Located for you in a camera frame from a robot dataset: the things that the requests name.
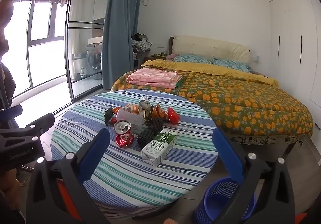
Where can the silver foil packet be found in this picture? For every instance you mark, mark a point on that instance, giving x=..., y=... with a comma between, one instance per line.
x=144, y=106

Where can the wooden nightstand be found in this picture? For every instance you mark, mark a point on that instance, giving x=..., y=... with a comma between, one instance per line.
x=154, y=59

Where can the blue plastic basket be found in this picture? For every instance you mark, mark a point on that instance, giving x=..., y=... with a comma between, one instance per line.
x=215, y=204

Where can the striped tablecloth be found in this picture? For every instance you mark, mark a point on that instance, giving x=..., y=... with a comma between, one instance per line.
x=120, y=176

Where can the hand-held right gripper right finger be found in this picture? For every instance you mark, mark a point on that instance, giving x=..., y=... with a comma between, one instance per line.
x=227, y=153

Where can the pile of clothes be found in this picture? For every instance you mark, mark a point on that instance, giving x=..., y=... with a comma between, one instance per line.
x=141, y=42

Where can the green white milk carton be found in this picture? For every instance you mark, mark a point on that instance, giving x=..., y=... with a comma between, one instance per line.
x=155, y=150

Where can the crushed red soda can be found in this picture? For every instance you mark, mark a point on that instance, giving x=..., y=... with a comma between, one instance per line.
x=123, y=136

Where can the black frame window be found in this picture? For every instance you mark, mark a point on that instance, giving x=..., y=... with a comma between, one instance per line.
x=40, y=38

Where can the pink folded blanket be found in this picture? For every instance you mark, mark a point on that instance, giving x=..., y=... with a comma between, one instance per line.
x=153, y=77

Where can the blue floral pillow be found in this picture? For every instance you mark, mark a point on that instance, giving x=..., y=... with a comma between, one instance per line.
x=232, y=65
x=191, y=59

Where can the white wardrobe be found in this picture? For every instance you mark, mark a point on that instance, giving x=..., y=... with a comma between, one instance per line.
x=293, y=38

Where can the black foam net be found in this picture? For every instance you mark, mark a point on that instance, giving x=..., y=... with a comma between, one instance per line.
x=156, y=123
x=146, y=137

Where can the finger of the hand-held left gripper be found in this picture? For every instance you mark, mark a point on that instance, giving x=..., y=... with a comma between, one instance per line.
x=10, y=114
x=32, y=131

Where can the blue curtain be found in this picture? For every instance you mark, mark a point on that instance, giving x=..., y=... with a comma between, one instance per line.
x=120, y=25

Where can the orange white snack packet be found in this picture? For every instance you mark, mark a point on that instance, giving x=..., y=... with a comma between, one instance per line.
x=128, y=109

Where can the glass sliding door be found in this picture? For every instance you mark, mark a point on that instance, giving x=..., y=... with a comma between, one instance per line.
x=85, y=13

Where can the person's left hand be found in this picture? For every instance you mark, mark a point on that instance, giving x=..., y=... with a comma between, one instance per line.
x=10, y=188

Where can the dark green wrapper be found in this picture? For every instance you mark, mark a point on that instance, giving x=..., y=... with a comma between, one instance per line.
x=109, y=114

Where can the leaf print bed skirt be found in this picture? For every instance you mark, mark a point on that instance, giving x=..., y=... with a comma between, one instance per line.
x=263, y=140

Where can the red plastic bag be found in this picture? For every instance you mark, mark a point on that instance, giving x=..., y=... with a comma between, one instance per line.
x=173, y=115

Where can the white paper box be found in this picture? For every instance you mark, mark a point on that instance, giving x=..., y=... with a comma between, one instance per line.
x=130, y=118

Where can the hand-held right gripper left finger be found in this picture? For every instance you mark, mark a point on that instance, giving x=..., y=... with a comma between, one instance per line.
x=95, y=153

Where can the grey washing machine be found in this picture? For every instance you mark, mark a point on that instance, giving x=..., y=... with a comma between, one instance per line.
x=94, y=62

